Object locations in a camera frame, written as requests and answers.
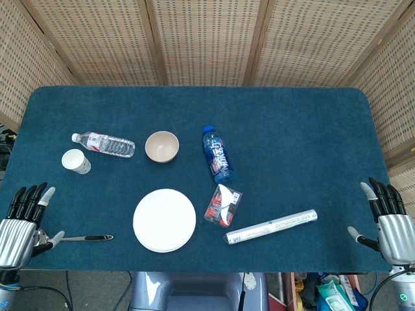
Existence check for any silver foil roll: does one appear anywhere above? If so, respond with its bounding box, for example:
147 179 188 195
223 209 318 246

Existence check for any bamboo folding screen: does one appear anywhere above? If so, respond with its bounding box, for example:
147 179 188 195
0 0 415 214

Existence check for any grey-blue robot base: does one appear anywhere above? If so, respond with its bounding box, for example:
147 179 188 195
129 271 270 311

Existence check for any white round plate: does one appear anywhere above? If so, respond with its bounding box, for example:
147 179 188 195
132 188 197 254

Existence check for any metal ladle black handle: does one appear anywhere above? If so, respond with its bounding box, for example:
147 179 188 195
53 234 114 243

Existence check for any pink storage crate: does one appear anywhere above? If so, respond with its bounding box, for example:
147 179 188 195
280 271 363 311

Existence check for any small beige bowl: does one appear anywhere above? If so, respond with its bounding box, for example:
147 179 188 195
145 130 180 163

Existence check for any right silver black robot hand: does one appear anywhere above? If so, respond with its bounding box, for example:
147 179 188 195
347 177 415 265

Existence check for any black equipment with cables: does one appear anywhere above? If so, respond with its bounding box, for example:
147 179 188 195
0 122 17 172

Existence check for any blue drink bottle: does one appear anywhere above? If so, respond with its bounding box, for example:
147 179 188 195
202 125 235 183

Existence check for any white paper cup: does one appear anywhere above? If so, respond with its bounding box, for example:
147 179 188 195
61 148 92 176

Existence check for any white red product box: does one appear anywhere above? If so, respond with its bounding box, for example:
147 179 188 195
337 274 361 307

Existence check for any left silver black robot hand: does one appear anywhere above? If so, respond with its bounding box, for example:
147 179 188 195
0 181 65 270

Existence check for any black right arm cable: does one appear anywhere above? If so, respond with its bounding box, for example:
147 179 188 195
369 277 395 311

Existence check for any red white black packet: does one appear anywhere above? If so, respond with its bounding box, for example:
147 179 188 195
204 183 243 227

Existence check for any teal blue table mat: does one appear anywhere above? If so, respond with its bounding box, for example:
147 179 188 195
0 86 409 273

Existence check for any green wet wipes packet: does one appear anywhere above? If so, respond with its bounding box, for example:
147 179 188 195
316 280 355 311

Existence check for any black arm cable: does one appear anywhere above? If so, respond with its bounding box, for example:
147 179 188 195
19 284 73 311
369 277 395 311

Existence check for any transparent water bottle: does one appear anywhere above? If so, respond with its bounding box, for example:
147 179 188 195
71 132 136 159

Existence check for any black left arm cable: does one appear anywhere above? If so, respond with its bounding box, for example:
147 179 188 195
19 284 73 311

